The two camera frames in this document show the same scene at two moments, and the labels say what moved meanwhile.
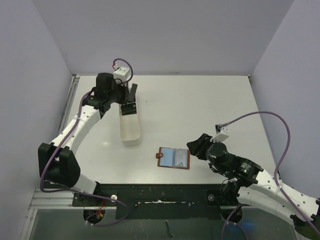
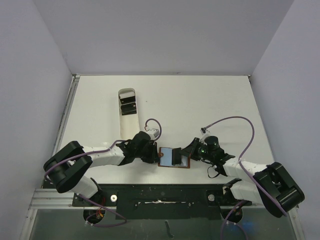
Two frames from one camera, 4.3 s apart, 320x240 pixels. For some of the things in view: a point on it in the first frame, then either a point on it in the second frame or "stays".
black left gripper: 127,96 -> 153,156
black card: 129,108 stays
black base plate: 160,201 stays
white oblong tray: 129,128 stays
